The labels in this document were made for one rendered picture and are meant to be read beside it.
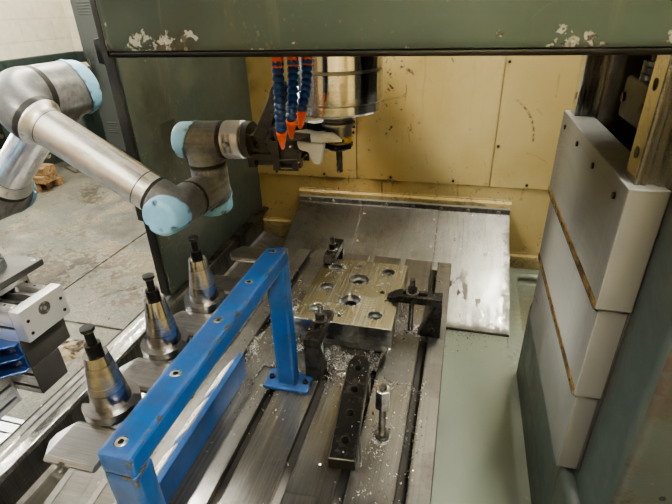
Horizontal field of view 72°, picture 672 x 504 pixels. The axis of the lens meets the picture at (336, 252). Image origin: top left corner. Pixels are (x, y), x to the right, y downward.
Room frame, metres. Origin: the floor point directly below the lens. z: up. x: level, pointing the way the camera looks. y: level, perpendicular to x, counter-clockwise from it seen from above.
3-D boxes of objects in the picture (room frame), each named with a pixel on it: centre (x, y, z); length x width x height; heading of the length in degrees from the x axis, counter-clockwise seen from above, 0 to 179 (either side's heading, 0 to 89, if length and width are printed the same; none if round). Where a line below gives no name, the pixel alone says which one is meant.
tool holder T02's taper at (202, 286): (0.61, 0.21, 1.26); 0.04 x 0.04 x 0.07
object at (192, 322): (0.56, 0.22, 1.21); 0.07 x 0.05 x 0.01; 74
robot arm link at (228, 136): (0.92, 0.19, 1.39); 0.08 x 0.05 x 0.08; 165
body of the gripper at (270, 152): (0.90, 0.11, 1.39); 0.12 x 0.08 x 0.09; 75
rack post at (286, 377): (0.76, 0.11, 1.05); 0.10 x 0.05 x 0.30; 74
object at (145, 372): (0.45, 0.25, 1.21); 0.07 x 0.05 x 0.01; 74
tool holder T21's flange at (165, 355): (0.51, 0.24, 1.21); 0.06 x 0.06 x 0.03
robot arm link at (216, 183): (0.93, 0.26, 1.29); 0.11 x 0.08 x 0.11; 161
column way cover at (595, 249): (0.75, -0.44, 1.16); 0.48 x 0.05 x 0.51; 164
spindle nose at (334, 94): (0.87, -0.01, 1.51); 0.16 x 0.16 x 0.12
